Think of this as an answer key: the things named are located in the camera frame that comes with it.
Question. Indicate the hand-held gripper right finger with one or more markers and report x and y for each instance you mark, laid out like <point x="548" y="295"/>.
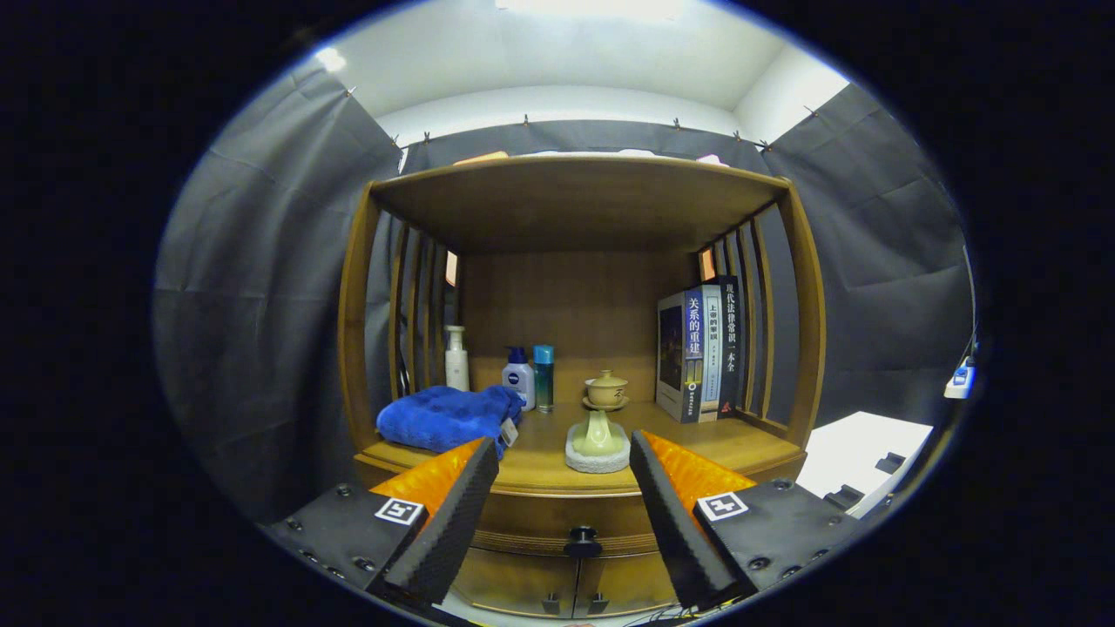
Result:
<point x="679" y="531"/>

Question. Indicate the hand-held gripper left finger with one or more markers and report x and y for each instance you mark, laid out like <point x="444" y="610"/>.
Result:
<point x="453" y="531"/>

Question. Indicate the wooden drawer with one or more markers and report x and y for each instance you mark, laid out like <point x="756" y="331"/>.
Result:
<point x="540" y="518"/>

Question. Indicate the black drawer knob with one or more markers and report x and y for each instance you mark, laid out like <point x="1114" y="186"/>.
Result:
<point x="583" y="547"/>

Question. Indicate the pale green object white base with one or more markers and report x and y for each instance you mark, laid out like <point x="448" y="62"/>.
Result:
<point x="598" y="435"/>

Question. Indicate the wooden countertop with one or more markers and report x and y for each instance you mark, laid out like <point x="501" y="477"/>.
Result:
<point x="540" y="453"/>

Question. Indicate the white side cabinet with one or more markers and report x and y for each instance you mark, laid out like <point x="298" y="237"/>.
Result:
<point x="862" y="444"/>

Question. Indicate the wooden cabinet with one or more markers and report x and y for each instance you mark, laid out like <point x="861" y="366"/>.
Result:
<point x="566" y="305"/>

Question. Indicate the blue towel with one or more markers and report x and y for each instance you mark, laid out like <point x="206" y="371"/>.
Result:
<point x="435" y="418"/>

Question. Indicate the beige lidded tea cup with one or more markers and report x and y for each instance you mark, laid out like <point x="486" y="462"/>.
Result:
<point x="605" y="390"/>

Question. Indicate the white bottle with blue cap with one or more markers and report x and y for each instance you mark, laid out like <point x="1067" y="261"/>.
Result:
<point x="518" y="383"/>

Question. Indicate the white pump bottle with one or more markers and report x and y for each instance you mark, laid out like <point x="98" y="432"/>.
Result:
<point x="456" y="366"/>

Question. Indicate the teal bottle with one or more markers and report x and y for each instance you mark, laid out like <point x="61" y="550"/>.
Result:
<point x="543" y="383"/>

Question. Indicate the book with blue spine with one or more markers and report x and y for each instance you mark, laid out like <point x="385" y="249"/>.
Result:
<point x="692" y="348"/>

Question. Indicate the book with white spine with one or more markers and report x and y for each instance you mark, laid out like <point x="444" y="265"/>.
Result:
<point x="712" y="348"/>

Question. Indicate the book with black spine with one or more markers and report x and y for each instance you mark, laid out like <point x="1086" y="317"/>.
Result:
<point x="730" y="340"/>

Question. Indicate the small blue object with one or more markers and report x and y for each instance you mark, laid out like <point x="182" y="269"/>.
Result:
<point x="960" y="375"/>

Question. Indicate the small ceiling light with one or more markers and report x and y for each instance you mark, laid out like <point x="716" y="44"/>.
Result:
<point x="329" y="59"/>

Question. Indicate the large ceiling light panel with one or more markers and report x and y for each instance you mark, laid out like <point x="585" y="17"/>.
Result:
<point x="592" y="7"/>

